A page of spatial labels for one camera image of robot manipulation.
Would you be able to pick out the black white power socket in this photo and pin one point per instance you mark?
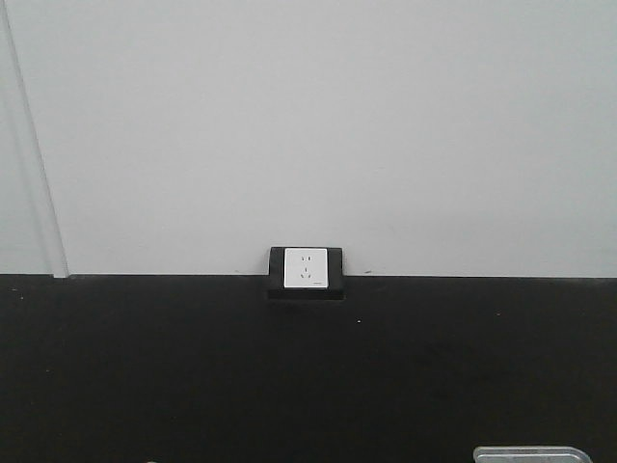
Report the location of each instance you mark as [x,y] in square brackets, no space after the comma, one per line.
[305,274]

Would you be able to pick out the metal tray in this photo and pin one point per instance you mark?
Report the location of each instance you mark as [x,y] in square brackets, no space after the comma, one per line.
[530,454]

